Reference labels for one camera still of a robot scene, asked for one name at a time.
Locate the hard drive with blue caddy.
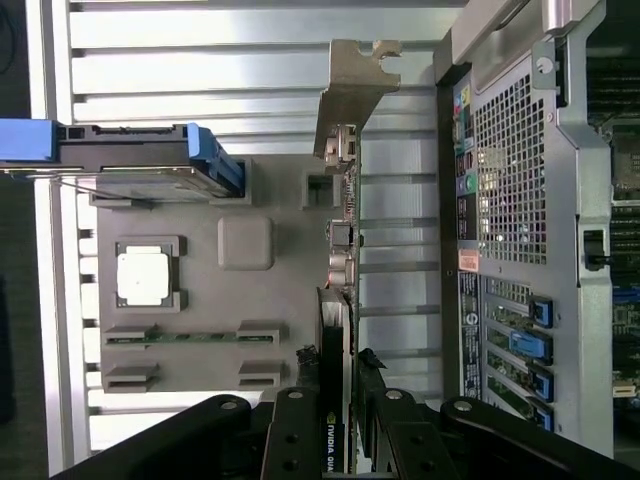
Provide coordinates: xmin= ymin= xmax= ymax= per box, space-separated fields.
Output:
xmin=0 ymin=118 xmax=247 ymax=200

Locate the grey plastic parts rack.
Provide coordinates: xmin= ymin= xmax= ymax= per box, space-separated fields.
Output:
xmin=88 ymin=155 xmax=351 ymax=396

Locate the open black PC case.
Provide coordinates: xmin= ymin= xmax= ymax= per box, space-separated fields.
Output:
xmin=432 ymin=0 xmax=640 ymax=461

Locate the silver CPU chip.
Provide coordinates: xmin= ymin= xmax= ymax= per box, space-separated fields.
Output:
xmin=116 ymin=244 xmax=171 ymax=306

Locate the green RAM stick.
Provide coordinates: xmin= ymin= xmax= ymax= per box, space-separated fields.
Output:
xmin=107 ymin=332 xmax=276 ymax=346

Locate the blue slot retention clip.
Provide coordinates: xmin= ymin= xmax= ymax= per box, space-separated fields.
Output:
xmin=532 ymin=403 xmax=555 ymax=432
xmin=508 ymin=332 xmax=555 ymax=362
xmin=528 ymin=297 xmax=555 ymax=330
xmin=528 ymin=366 xmax=555 ymax=403

